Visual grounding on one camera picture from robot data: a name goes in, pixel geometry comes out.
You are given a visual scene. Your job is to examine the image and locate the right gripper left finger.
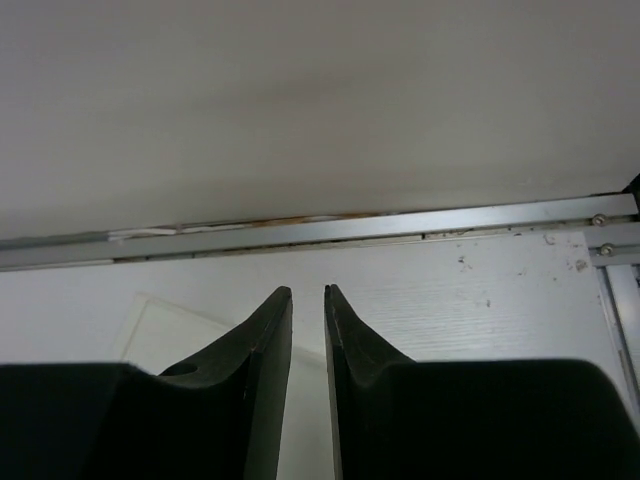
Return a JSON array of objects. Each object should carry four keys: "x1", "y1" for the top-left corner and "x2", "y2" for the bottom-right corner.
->
[{"x1": 159, "y1": 286, "x2": 293, "y2": 479}]

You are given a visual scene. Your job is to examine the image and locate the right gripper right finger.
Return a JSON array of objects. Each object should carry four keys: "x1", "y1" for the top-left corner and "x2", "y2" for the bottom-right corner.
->
[{"x1": 324, "y1": 284, "x2": 414, "y2": 479}]

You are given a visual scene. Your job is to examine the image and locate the white drawer cabinet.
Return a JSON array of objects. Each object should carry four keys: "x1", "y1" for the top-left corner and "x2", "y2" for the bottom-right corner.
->
[{"x1": 112, "y1": 292, "x2": 326, "y2": 381}]

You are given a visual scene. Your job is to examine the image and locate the back aluminium rail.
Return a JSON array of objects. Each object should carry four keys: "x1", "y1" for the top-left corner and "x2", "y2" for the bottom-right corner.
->
[{"x1": 1, "y1": 194, "x2": 639, "y2": 271}]

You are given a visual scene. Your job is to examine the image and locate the aluminium rail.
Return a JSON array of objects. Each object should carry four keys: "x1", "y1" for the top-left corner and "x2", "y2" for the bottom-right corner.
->
[
  {"x1": 1, "y1": 194, "x2": 639, "y2": 271},
  {"x1": 584, "y1": 223, "x2": 639, "y2": 416}
]

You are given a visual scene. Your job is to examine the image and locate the right aluminium rail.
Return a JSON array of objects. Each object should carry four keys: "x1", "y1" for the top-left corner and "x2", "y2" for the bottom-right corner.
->
[{"x1": 584, "y1": 223, "x2": 639, "y2": 416}]

